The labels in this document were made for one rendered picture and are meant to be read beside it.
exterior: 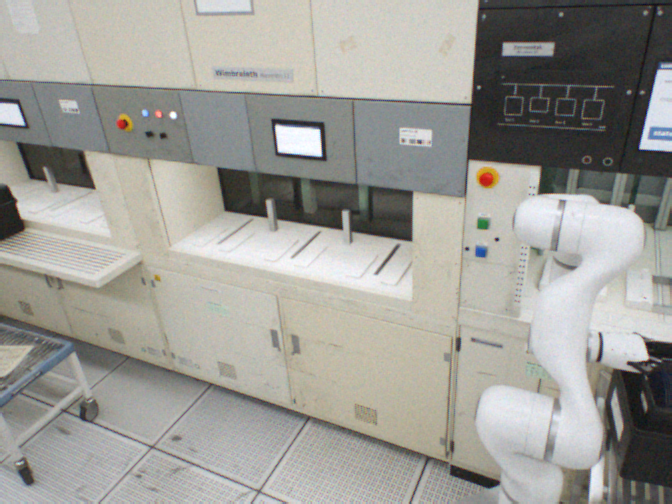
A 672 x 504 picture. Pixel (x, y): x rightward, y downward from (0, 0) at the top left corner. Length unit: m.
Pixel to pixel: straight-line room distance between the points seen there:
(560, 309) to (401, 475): 1.55
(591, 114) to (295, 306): 1.29
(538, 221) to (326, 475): 1.70
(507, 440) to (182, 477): 1.77
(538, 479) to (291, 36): 1.37
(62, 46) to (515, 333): 2.01
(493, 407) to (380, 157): 0.91
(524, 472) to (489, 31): 1.06
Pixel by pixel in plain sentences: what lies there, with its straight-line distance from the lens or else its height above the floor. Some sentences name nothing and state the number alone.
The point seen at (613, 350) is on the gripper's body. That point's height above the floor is 1.08.
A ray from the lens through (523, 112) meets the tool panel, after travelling 1.56.
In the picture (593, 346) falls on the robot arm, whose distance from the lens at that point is 1.44.
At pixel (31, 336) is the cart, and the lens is 2.95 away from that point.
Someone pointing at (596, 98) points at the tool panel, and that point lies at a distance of 1.54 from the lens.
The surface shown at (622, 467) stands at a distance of 1.58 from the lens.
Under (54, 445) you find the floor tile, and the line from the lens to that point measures 3.00.
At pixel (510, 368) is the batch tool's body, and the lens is 1.98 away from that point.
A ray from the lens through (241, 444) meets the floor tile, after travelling 2.64.
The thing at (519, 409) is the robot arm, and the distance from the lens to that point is 1.09.
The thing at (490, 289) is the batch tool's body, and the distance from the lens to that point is 1.81.
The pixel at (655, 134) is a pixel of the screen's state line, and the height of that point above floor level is 1.51.
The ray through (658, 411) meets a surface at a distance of 1.47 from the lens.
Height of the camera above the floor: 1.94
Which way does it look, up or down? 30 degrees down
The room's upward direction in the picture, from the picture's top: 4 degrees counter-clockwise
